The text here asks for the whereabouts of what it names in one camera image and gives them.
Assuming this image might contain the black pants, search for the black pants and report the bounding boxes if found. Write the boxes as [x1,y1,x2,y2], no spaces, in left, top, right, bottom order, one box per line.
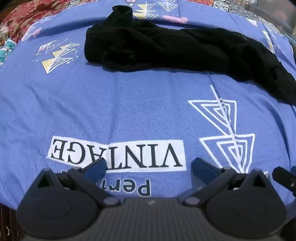
[84,5,296,105]

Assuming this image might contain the blue printed bedsheet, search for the blue printed bedsheet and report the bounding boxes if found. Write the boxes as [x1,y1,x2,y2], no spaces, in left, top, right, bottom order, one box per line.
[0,0,296,209]

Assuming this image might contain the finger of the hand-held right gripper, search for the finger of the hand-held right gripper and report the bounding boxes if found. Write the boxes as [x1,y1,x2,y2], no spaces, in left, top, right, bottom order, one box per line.
[272,166,296,193]

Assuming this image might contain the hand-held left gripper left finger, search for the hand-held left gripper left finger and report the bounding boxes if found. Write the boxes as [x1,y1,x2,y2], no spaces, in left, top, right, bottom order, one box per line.
[32,158,122,208]

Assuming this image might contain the red patchwork quilt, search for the red patchwork quilt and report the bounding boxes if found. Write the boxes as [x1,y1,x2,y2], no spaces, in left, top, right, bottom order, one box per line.
[0,0,286,44]

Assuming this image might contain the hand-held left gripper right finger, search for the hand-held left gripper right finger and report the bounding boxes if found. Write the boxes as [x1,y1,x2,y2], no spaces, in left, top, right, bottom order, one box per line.
[183,158,271,208]

